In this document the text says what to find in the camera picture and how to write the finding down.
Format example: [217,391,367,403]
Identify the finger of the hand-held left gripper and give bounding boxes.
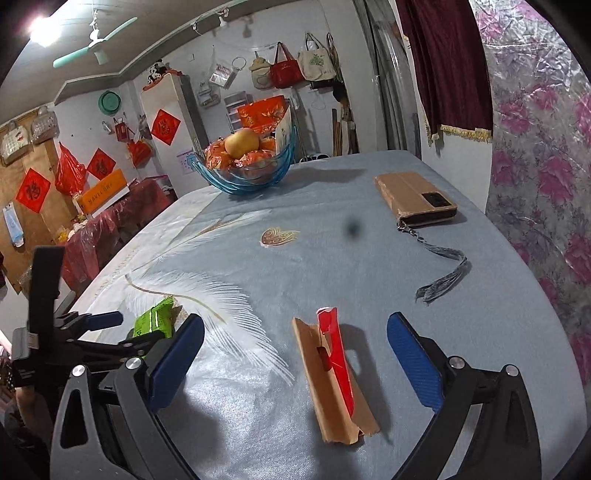
[69,335,168,367]
[55,311,124,334]

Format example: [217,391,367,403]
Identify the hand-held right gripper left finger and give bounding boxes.
[50,314,206,480]

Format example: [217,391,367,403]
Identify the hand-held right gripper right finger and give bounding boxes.
[387,311,542,480]

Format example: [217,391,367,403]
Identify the green packet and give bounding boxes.
[133,296,178,340]

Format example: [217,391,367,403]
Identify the brown paper envelope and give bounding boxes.
[292,305,382,446]

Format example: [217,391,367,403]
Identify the person's left forearm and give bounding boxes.
[9,385,56,448]

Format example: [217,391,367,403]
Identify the hanging blue face masks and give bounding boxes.
[2,205,26,247]

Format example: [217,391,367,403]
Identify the red-covered side table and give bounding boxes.
[62,179,176,287]

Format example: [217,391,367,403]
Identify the orange long box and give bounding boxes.
[76,168,131,217]

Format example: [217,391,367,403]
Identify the feather print tablecloth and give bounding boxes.
[69,150,578,480]

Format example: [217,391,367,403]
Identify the woven hanging bag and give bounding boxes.
[0,121,33,167]
[31,106,60,144]

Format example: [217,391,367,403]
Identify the small red plastic bag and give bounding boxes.
[127,138,153,167]

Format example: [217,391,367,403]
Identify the brown phone case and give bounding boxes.
[374,172,459,228]

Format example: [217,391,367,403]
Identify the blue glass fruit bowl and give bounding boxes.
[186,124,297,197]

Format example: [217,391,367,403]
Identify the green plastic basin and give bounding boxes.
[99,91,123,116]

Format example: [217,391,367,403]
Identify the pile of wrapped oranges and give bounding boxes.
[205,136,278,171]

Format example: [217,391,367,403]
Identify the floral plastic cloth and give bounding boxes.
[468,0,591,384]

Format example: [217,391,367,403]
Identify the apple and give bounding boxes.
[224,128,260,155]

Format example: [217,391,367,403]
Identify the white fridge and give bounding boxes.
[141,74,204,195]

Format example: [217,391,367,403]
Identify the panda plush toy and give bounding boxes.
[143,62,167,88]

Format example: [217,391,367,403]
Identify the wooden sticks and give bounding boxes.
[332,108,358,155]

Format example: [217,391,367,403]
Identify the green ceiling fan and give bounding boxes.
[53,9,139,69]

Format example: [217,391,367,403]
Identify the white drawer rack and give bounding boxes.
[225,92,252,132]

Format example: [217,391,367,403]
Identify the white packet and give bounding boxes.
[274,107,294,155]

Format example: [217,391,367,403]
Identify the ceiling lamp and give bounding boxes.
[28,14,63,47]

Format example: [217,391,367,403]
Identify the clear plastic hanging bag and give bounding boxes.
[208,58,250,88]

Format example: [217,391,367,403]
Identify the cream hanging bag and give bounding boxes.
[249,51,273,89]

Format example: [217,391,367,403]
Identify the dark red curtain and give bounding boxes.
[396,0,495,144]

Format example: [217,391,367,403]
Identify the red handbag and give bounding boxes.
[269,42,306,88]

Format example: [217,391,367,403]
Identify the beige tote bag green print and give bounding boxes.
[298,33,337,81]

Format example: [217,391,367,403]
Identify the grey woven lanyard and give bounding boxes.
[396,222,469,304]

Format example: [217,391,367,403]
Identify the red diamond wall decoration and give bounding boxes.
[87,148,116,181]
[151,108,182,146]
[16,168,51,213]

